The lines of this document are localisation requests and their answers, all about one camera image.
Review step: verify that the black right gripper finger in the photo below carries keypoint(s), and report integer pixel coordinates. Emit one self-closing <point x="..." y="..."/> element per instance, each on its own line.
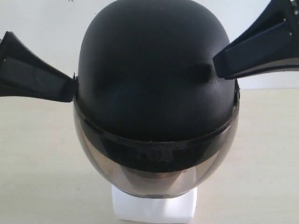
<point x="270" y="44"/>

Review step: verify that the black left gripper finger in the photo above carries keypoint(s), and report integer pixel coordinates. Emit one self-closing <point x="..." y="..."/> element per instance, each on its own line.
<point x="23" y="74"/>

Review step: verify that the black helmet with tinted visor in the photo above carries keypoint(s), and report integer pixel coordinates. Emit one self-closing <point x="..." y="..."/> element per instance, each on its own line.
<point x="150" y="113"/>

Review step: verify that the white mannequin head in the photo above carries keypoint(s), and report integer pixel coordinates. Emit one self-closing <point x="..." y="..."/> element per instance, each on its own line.
<point x="178" y="210"/>

